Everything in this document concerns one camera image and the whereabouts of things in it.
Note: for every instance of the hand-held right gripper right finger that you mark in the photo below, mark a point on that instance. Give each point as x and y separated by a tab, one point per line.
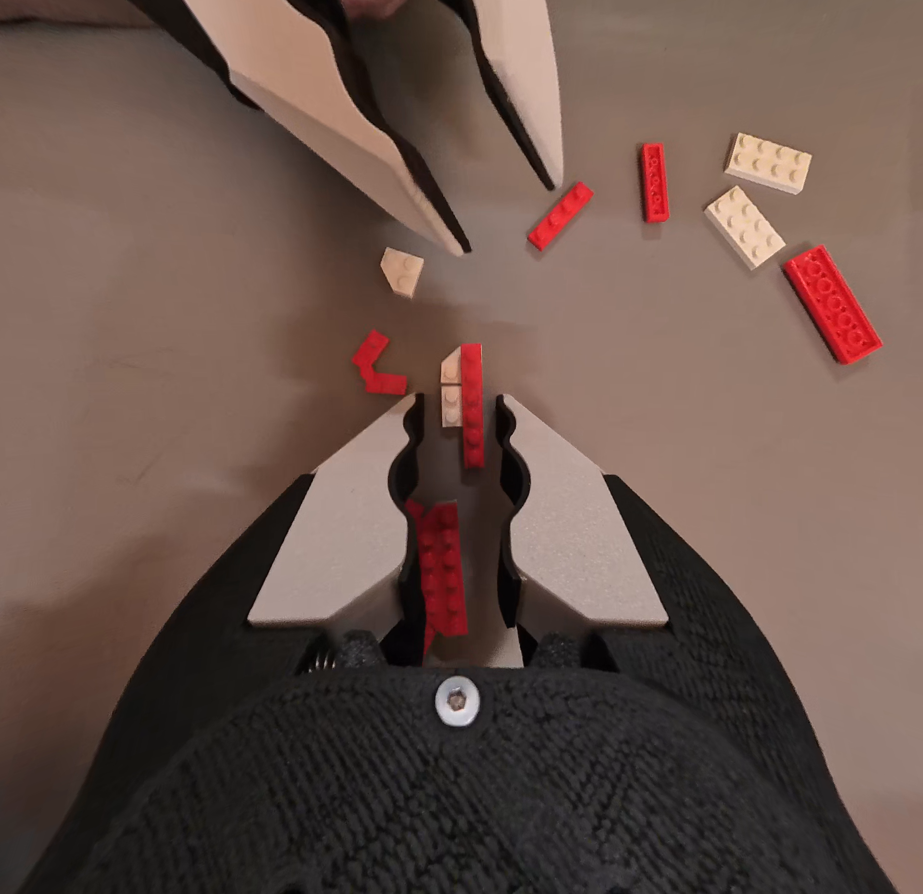
577	548

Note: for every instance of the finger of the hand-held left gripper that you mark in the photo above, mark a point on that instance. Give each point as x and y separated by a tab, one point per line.
519	58
288	79

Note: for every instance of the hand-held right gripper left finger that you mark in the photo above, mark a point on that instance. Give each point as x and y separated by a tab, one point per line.
332	548

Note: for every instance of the red and white lego strip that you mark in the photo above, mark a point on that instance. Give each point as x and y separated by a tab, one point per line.
472	418

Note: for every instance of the white lego wedge plate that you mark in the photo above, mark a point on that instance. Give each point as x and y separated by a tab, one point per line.
453	369
402	272

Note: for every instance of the red lego wedge assembly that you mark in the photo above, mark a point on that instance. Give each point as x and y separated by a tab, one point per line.
443	569

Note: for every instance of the small red lego plate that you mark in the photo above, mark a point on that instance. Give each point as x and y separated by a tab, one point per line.
655	182
561	216

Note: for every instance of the red angled lego piece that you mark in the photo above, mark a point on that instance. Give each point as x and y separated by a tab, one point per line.
371	350

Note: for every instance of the wide red lego plate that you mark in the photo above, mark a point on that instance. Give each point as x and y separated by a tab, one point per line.
833	304

